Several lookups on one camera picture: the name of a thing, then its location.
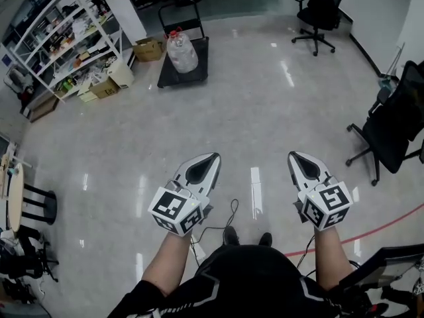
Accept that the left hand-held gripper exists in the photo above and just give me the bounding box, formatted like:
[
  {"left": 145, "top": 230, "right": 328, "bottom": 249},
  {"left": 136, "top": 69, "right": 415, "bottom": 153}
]
[{"left": 148, "top": 152, "right": 222, "bottom": 237}]

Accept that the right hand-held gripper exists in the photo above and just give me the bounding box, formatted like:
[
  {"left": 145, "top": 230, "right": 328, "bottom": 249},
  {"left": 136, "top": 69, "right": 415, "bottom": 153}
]
[{"left": 288, "top": 150, "right": 353, "bottom": 232}]

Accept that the black platform trolley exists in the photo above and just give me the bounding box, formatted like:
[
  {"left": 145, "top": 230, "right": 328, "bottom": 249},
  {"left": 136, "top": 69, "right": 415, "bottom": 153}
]
[{"left": 156, "top": 2, "right": 210, "bottom": 89}]

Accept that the clear water jug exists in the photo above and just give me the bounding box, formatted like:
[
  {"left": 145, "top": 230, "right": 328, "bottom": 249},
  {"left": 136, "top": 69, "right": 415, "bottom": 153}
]
[{"left": 164, "top": 26, "right": 199, "bottom": 74}]

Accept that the person's left forearm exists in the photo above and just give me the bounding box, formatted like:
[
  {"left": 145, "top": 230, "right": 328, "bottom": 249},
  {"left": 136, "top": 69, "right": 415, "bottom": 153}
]
[{"left": 141, "top": 232, "right": 195, "bottom": 297}]

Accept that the person's right forearm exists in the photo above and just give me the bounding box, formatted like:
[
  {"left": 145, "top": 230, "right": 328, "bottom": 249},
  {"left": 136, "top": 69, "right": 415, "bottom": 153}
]
[{"left": 313, "top": 225, "right": 354, "bottom": 293}]

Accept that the person's left black shoe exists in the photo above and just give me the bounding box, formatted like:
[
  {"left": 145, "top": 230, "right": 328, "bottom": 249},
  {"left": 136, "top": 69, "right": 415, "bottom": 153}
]
[{"left": 223, "top": 225, "right": 240, "bottom": 246}]

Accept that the black office chair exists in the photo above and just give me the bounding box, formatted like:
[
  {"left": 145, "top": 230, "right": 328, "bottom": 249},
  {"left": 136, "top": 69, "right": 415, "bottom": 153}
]
[
  {"left": 291, "top": 0, "right": 347, "bottom": 57},
  {"left": 345, "top": 60, "right": 424, "bottom": 187}
]

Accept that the person's black clothing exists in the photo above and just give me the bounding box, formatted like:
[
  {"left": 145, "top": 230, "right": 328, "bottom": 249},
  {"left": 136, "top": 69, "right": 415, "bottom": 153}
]
[{"left": 107, "top": 243, "right": 375, "bottom": 318}]

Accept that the teal dustpan and broom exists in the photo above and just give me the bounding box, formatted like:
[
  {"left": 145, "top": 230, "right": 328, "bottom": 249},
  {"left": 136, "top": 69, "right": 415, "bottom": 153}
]
[{"left": 379, "top": 42, "right": 407, "bottom": 91}]

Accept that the black flat monitor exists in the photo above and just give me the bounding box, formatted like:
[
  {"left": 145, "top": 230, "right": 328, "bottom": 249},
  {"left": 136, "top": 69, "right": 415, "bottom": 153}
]
[{"left": 337, "top": 243, "right": 424, "bottom": 293}]

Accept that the printed cardboard box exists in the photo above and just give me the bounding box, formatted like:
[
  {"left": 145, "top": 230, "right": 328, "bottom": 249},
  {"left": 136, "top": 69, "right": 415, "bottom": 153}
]
[{"left": 89, "top": 77, "right": 122, "bottom": 100}]

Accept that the cream plastic bin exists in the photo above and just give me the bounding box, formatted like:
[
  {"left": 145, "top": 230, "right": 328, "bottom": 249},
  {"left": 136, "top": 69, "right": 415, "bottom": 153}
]
[{"left": 108, "top": 60, "right": 135, "bottom": 90}]

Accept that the open cardboard box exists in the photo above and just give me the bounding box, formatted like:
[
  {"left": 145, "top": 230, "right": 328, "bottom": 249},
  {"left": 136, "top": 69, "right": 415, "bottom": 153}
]
[{"left": 132, "top": 37, "right": 164, "bottom": 63}]

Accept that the stack of white flat boxes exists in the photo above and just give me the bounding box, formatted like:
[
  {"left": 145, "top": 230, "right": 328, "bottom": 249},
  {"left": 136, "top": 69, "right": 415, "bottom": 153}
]
[{"left": 78, "top": 86, "right": 99, "bottom": 103}]

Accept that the white metal shelving rack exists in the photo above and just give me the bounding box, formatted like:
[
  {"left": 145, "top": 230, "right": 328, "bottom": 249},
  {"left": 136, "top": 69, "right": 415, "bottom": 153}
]
[{"left": 3, "top": 0, "right": 135, "bottom": 104}]

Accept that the low brown wooden crate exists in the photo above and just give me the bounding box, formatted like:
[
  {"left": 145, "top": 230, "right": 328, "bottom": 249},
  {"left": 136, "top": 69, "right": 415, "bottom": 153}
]
[{"left": 28, "top": 94, "right": 60, "bottom": 123}]

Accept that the round wooden table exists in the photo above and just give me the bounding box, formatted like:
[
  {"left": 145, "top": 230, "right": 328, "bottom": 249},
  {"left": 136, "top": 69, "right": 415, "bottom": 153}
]
[{"left": 6, "top": 162, "right": 58, "bottom": 233}]

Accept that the black rolling stool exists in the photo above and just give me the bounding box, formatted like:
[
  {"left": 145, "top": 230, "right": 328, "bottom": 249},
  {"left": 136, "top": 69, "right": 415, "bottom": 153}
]
[{"left": 0, "top": 225, "right": 60, "bottom": 297}]

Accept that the black cable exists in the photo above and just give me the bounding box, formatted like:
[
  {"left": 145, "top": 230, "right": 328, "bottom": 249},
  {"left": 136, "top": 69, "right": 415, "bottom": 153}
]
[{"left": 190, "top": 198, "right": 240, "bottom": 244}]

